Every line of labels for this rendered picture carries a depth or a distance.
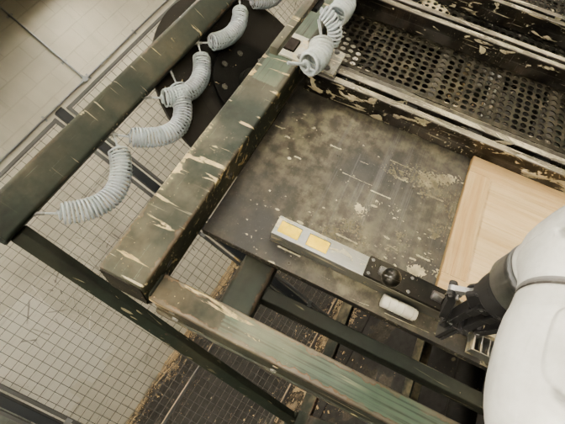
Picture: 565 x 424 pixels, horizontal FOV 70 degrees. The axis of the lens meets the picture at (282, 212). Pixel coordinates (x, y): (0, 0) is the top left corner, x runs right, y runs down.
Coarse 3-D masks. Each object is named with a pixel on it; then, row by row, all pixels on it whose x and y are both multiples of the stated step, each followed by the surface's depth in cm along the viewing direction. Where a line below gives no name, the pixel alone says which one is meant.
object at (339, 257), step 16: (272, 240) 93; (288, 240) 90; (304, 240) 90; (304, 256) 92; (320, 256) 89; (336, 256) 89; (352, 256) 90; (352, 272) 88; (384, 288) 88; (416, 304) 87
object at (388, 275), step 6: (378, 270) 87; (384, 270) 77; (390, 270) 76; (396, 270) 76; (384, 276) 76; (390, 276) 75; (396, 276) 75; (384, 282) 76; (390, 282) 75; (396, 282) 75
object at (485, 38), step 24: (360, 0) 136; (384, 0) 133; (408, 0) 135; (408, 24) 136; (432, 24) 132; (456, 24) 131; (456, 48) 135; (480, 48) 132; (504, 48) 128; (528, 48) 129; (528, 72) 131; (552, 72) 128
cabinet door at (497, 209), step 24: (480, 168) 109; (504, 168) 110; (480, 192) 105; (504, 192) 106; (528, 192) 107; (552, 192) 107; (456, 216) 101; (480, 216) 101; (504, 216) 102; (528, 216) 103; (456, 240) 97; (480, 240) 98; (504, 240) 99; (456, 264) 94; (480, 264) 95
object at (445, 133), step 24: (336, 24) 104; (336, 72) 113; (336, 96) 116; (360, 96) 112; (384, 96) 111; (408, 96) 112; (384, 120) 115; (408, 120) 112; (432, 120) 108; (456, 120) 110; (456, 144) 111; (480, 144) 107; (504, 144) 109; (528, 168) 107; (552, 168) 104
